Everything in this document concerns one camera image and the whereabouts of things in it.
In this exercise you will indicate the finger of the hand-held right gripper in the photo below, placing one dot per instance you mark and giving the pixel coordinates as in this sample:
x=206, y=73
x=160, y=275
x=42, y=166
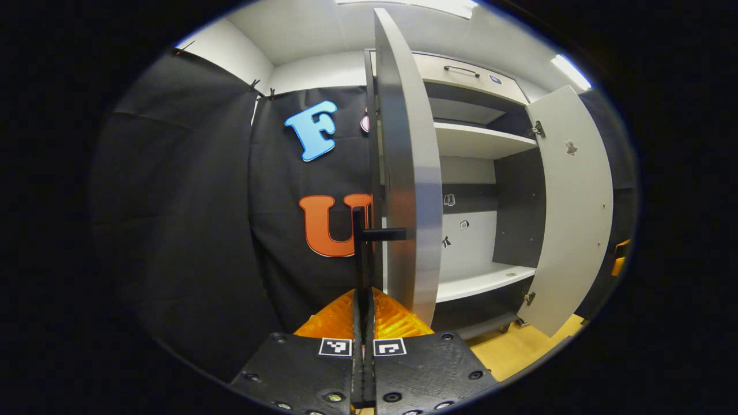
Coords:
x=620, y=256

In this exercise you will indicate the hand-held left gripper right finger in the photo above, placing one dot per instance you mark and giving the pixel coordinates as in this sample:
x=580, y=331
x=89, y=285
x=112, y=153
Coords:
x=426, y=369

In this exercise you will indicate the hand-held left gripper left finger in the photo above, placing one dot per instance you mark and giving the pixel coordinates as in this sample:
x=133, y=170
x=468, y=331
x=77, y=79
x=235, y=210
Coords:
x=300, y=369

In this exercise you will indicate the grey shoe cabinet door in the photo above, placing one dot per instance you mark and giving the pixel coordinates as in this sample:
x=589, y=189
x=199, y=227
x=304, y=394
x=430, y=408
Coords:
x=576, y=219

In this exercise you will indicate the grey double-door shoe cabinet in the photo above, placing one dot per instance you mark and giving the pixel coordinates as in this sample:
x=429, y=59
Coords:
x=519, y=202

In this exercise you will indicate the cabinet door with checkered sticker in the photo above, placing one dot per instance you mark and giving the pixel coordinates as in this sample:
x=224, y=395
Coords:
x=412, y=173

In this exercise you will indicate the metal door hinge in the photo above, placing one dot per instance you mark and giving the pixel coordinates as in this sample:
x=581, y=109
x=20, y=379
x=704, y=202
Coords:
x=529, y=298
x=539, y=128

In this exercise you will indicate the white cabinet shelf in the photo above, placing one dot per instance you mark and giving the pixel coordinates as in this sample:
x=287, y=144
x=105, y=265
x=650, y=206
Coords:
x=478, y=141
x=478, y=281

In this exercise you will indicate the grey cabinet drawer front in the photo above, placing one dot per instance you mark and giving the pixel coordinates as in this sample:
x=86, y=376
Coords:
x=461, y=80

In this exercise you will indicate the black backdrop cloth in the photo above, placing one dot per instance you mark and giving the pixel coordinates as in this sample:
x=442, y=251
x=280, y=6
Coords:
x=202, y=230

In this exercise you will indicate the narrow ceiling light panel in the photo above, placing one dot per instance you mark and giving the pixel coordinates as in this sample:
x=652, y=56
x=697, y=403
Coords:
x=571, y=71

